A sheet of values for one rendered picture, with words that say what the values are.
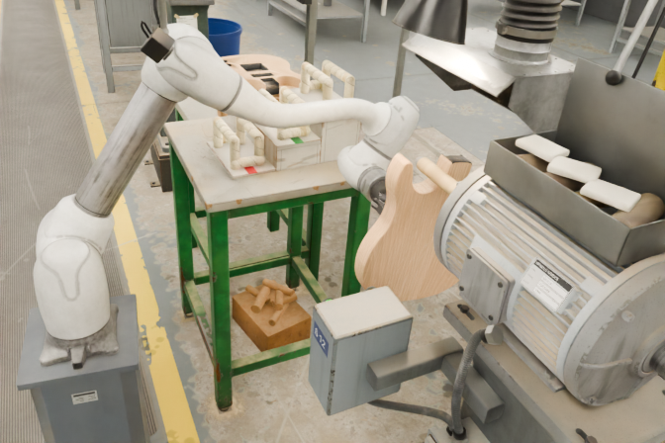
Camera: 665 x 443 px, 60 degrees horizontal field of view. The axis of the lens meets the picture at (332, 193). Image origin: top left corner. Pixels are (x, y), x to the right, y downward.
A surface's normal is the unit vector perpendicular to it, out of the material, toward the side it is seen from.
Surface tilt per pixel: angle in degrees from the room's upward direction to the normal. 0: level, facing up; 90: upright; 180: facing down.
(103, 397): 90
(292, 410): 0
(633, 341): 86
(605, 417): 0
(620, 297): 37
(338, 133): 90
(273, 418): 0
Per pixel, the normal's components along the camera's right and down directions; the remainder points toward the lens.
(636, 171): -0.90, 0.16
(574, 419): 0.07, -0.86
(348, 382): 0.43, 0.48
